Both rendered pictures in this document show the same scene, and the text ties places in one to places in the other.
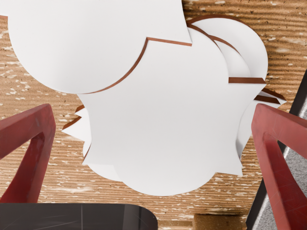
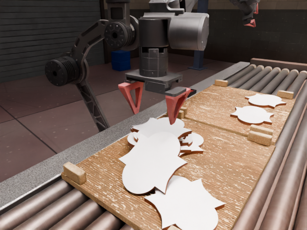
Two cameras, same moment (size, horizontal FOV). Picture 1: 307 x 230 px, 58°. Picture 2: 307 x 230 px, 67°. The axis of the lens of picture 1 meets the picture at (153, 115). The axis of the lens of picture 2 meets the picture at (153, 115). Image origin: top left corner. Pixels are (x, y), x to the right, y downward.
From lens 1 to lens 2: 42 cm
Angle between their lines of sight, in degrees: 40
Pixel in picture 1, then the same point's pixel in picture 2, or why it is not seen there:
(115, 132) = (174, 132)
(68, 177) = (217, 142)
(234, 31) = (131, 141)
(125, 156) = (177, 128)
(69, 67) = (168, 138)
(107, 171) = (198, 137)
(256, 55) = (130, 136)
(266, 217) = (159, 113)
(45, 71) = (174, 139)
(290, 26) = (118, 147)
